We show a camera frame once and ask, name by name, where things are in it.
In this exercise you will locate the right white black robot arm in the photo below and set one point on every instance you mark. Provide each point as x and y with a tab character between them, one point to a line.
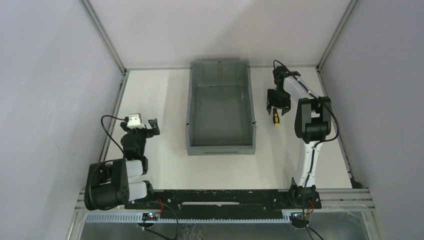
312	124

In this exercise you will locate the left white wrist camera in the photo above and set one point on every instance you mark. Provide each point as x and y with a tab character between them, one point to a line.
134	121

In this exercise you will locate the yellow black handled screwdriver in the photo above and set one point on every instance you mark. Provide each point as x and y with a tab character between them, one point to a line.
276	118

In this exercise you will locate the left controller board with leds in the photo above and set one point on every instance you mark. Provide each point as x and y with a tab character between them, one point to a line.
150	216

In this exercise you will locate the grey plastic storage bin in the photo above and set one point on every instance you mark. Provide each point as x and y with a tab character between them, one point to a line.
220	117

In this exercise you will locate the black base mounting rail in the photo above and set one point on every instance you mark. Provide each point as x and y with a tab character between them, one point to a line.
238	204

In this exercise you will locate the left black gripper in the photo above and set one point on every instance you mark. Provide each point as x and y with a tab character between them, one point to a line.
144	131

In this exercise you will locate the right controller board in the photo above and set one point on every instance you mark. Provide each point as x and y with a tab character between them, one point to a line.
298	216

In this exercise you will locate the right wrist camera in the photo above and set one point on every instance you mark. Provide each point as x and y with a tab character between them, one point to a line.
279	74

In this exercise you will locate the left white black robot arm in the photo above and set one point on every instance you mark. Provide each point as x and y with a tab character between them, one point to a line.
108	183

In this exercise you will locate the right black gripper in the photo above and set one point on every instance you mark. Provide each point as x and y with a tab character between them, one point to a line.
278	100

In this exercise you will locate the white slotted cable duct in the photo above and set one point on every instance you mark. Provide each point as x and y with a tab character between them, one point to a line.
139	217

